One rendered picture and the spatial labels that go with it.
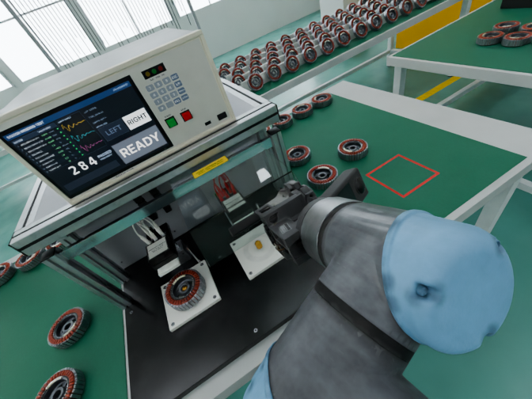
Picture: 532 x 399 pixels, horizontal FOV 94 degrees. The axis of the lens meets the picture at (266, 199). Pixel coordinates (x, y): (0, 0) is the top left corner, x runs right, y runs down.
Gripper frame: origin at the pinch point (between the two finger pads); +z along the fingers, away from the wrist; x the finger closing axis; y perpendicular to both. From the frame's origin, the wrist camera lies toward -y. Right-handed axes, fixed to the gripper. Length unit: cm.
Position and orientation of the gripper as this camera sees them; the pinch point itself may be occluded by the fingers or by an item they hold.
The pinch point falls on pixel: (285, 200)
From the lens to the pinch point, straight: 47.4
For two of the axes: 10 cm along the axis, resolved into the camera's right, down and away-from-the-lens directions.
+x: 4.7, 8.6, 2.2
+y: -8.4, 5.1, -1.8
